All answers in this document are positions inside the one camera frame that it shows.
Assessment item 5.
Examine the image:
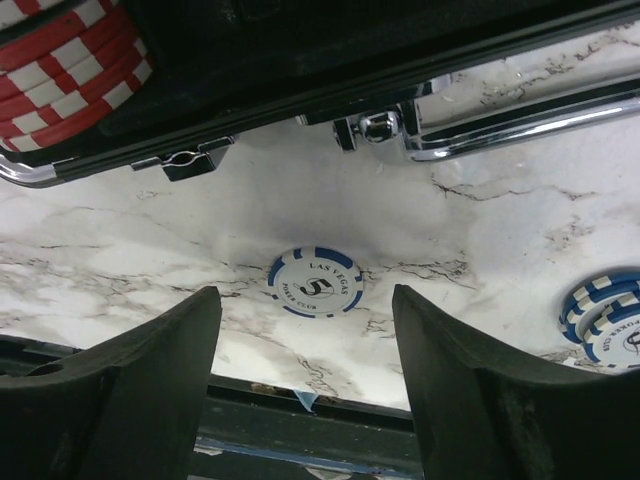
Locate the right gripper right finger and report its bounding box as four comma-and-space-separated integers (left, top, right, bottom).
392, 285, 639, 480

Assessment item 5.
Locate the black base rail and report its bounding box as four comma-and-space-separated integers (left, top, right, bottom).
1, 336, 423, 479

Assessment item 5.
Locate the red white chip stack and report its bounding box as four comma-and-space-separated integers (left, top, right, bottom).
1, 1, 153, 153

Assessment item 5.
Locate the black poker set case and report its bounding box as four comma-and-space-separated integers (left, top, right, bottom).
1, 1, 639, 189

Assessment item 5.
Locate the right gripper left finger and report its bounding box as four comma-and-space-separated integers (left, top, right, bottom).
1, 286, 222, 479

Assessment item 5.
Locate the white blue poker chip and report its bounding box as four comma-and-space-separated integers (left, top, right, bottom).
267, 246, 364, 319
558, 266, 639, 370

